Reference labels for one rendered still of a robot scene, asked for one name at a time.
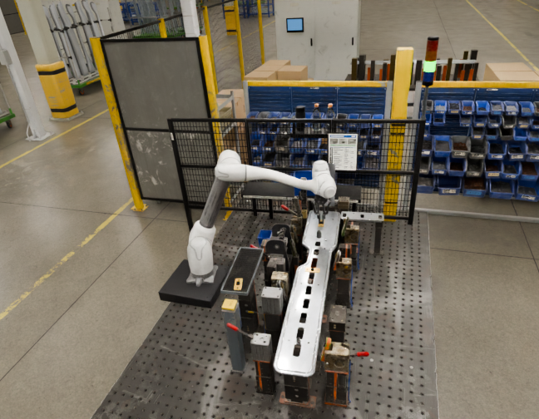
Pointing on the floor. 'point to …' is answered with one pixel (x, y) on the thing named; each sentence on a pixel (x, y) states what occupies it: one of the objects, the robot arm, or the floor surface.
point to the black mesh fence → (298, 158)
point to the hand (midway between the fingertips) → (321, 219)
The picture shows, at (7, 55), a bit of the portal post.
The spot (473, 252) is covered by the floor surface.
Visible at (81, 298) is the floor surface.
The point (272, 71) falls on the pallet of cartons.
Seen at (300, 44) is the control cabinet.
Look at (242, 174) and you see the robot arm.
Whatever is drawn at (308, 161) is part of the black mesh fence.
